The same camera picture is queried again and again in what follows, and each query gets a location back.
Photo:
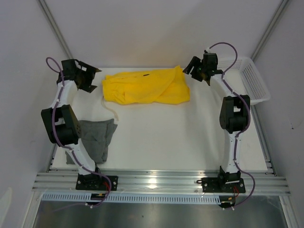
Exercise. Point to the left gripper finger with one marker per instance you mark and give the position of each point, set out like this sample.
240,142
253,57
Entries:
87,67
88,87

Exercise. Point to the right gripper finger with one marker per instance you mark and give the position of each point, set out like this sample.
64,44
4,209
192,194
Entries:
193,65
206,79

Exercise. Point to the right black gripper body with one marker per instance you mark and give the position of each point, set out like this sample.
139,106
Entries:
196,72

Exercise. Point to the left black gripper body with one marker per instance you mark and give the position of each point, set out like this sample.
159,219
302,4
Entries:
86,78

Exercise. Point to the yellow shorts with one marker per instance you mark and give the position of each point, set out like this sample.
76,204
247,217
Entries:
165,86

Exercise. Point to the grey shorts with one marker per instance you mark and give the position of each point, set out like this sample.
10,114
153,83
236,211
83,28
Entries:
96,138

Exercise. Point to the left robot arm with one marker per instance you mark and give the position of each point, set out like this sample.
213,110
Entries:
62,125

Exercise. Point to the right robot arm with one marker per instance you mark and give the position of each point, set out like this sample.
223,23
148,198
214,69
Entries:
234,119

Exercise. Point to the white plastic basket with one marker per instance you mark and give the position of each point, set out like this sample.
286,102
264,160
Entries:
244,78

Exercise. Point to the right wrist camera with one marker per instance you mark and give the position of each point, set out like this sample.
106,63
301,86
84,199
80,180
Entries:
207,50

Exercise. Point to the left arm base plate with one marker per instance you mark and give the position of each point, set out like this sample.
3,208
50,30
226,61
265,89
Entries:
91,182

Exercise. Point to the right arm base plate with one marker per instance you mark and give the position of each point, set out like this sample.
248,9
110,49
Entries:
213,185

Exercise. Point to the slotted cable duct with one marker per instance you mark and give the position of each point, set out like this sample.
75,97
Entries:
134,198

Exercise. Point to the aluminium rail frame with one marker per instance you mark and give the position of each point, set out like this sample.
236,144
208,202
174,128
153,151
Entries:
160,182

